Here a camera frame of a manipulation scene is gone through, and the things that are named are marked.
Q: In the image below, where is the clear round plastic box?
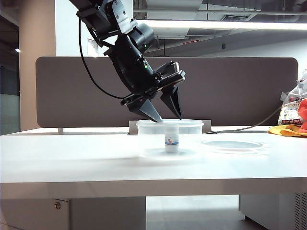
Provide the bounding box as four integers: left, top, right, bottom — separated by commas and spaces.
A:
136, 119, 204, 161

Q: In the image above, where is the clear plastic snack bag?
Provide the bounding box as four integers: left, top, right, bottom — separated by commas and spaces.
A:
278, 69, 307, 127

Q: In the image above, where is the ceiling air vent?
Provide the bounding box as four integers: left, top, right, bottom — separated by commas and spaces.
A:
221, 14, 251, 22

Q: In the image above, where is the thin grey cable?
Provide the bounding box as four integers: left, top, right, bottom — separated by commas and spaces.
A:
203, 106, 283, 134

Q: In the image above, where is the clear round plastic lid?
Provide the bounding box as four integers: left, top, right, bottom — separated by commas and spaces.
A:
201, 138, 268, 155

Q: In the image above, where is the yellow cloth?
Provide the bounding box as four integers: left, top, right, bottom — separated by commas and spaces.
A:
267, 124, 307, 138

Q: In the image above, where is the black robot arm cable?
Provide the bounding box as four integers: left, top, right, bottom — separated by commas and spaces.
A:
78, 17, 130, 100

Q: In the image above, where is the long ceiling light strip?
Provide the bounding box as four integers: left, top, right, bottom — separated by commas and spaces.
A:
141, 19, 307, 31

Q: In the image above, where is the white vented cabinet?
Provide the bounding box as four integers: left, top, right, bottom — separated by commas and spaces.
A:
238, 193, 307, 230

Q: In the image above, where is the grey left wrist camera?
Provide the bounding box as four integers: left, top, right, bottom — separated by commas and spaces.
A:
154, 61, 181, 81

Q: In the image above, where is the white drawer pedestal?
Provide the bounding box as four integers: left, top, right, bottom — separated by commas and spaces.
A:
0, 196, 147, 230

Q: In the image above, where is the grey desk partition screen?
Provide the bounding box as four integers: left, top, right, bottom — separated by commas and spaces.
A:
35, 57, 298, 128

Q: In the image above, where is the silver wall plate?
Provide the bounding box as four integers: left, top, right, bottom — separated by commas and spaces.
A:
87, 38, 99, 58

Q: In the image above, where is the small white medicine bottle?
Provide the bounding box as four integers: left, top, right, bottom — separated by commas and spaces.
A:
165, 127, 179, 154

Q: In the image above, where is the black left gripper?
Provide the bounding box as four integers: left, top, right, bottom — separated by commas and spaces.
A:
106, 35, 187, 124

